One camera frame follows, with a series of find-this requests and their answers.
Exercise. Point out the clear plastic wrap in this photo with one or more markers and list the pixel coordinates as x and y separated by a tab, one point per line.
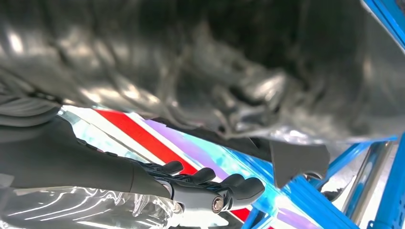
79	208

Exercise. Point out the blue metal shelf rack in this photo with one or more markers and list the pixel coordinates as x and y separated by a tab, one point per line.
303	202

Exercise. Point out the white car with red stripe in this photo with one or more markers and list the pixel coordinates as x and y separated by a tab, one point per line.
142	132

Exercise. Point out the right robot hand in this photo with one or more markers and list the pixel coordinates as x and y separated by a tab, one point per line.
79	161

